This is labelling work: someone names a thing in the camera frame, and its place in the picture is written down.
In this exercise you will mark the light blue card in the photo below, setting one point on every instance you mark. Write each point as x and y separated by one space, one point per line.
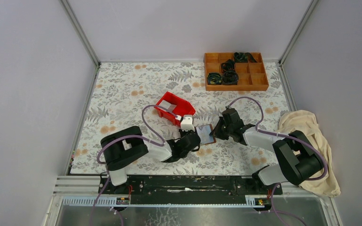
204 134

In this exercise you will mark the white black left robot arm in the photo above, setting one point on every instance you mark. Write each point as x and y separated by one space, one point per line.
128 145

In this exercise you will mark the red plastic bin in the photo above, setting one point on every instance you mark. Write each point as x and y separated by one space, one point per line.
183 107

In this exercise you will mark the brown leather card holder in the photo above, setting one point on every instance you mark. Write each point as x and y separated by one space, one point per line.
206 134

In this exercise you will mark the wooden compartment tray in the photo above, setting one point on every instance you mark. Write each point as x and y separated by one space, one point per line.
252 76

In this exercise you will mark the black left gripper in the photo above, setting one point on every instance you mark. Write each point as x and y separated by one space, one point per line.
182 133

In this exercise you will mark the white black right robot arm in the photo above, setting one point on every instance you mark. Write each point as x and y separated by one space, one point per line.
297 160

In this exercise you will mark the beige crumpled cloth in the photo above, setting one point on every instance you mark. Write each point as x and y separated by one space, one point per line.
306 122

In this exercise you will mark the stack of credit cards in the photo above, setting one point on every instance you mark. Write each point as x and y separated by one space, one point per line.
170 107

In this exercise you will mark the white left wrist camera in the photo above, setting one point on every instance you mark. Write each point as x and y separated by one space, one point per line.
186 122

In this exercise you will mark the floral patterned table mat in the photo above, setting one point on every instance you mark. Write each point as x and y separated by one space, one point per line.
124 96

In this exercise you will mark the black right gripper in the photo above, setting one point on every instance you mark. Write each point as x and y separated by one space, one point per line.
216 133

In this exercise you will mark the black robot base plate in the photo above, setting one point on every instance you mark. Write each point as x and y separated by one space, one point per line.
222 190

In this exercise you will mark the dark floral rolled cloth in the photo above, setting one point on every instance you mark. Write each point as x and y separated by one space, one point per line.
214 79

